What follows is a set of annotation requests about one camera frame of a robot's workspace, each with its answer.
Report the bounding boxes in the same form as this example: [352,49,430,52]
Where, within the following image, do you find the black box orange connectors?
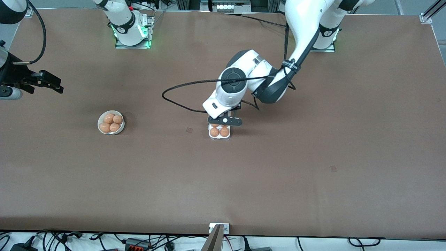
[124,238,153,251]

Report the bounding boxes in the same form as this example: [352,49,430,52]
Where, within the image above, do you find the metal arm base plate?
[115,14,154,49]
[308,35,336,53]

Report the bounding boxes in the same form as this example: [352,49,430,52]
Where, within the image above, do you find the thick black table cable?
[223,13,287,27]

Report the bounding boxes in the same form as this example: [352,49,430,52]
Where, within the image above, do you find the small metal mounting plate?
[209,223,230,235]

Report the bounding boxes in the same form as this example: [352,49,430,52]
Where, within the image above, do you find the black power adapter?
[10,242,38,251]

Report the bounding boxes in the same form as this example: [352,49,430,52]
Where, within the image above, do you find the metal equipment rack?
[176,0,280,14]

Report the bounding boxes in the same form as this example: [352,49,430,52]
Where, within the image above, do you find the grey metal beam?
[201,224,224,251]

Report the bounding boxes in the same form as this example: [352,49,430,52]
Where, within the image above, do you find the clear plastic egg carton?
[208,120,231,141]

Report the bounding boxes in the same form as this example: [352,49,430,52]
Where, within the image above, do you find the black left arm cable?
[161,21,297,114]

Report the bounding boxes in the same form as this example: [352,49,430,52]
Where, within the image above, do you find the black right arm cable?
[14,0,47,66]

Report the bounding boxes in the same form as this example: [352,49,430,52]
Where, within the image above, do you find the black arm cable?
[14,0,47,66]
[161,21,297,114]

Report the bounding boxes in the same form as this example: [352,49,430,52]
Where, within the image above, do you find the white round bowl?
[98,110,125,135]

